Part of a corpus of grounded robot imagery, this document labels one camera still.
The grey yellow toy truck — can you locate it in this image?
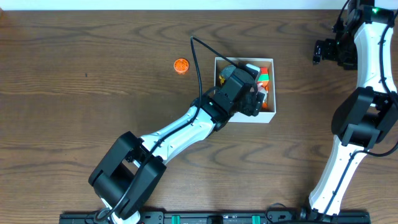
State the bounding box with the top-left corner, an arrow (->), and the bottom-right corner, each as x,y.
218,65 -> 236,86

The pink duck toy with hat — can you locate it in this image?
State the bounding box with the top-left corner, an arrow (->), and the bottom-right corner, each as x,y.
258,85 -> 268,109

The colourful puzzle cube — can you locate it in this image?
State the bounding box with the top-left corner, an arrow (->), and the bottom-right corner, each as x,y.
257,67 -> 269,88

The orange round gear toy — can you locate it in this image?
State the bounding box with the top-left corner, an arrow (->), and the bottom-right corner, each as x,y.
174,58 -> 190,75

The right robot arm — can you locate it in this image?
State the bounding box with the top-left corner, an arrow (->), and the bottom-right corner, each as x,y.
305,0 -> 397,223

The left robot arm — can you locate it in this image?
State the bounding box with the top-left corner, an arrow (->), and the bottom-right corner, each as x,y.
88,64 -> 265,223

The white cardboard box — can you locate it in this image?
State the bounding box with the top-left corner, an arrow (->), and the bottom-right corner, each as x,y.
214,57 -> 276,123

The left black cable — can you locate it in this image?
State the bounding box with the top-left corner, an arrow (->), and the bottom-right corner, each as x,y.
93,35 -> 249,222

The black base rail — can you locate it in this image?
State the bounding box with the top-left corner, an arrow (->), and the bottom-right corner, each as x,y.
58,210 -> 372,224

